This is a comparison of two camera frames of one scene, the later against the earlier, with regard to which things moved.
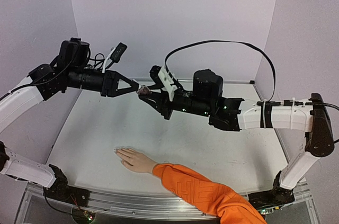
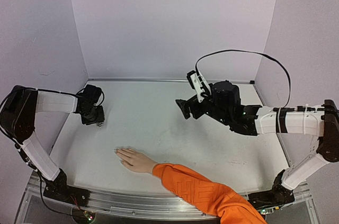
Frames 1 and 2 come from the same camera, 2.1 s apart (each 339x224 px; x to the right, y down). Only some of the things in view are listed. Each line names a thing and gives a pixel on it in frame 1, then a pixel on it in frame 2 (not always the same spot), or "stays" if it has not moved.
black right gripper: x=166 y=105 to x=191 y=107
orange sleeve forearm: x=229 y=207 stays
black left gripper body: x=108 y=87 to x=94 y=116
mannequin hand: x=135 y=160 stays
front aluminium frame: x=109 y=207 stays
